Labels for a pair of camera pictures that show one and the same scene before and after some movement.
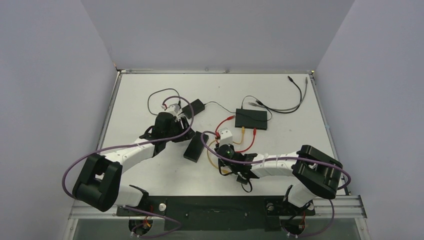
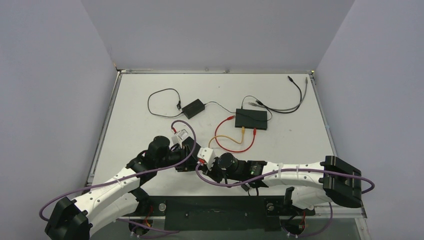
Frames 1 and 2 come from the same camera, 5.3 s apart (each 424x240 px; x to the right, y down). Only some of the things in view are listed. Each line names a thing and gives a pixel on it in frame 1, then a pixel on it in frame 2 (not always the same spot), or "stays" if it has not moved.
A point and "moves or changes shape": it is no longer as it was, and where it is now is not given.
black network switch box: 251,119 stays
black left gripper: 181,124 → 190,165
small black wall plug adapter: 241,180 moves or changes shape
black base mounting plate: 217,213 stays
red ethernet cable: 222,121 stays
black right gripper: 224,164 → 214,172
